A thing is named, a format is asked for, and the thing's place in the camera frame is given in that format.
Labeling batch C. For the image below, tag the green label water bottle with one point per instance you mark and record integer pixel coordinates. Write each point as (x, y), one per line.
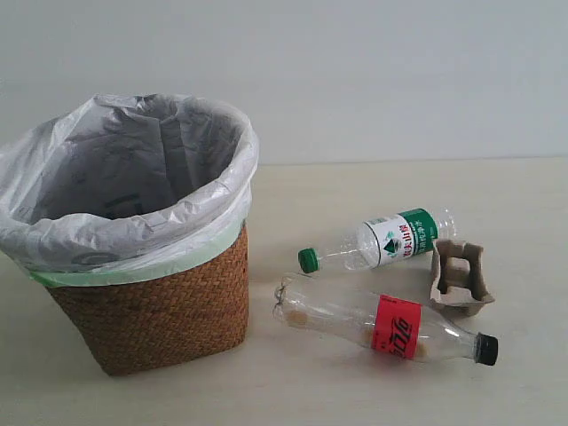
(380, 241)

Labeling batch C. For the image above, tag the red label cola bottle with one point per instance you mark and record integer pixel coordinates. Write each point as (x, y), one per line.
(383, 323)

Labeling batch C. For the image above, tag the grey cardboard egg carton piece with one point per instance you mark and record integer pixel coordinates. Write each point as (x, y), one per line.
(457, 279)

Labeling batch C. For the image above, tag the white plastic bin liner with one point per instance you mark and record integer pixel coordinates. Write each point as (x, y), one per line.
(127, 189)

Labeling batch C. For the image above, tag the woven wicker waste basket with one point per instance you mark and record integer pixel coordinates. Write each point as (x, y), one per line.
(146, 325)

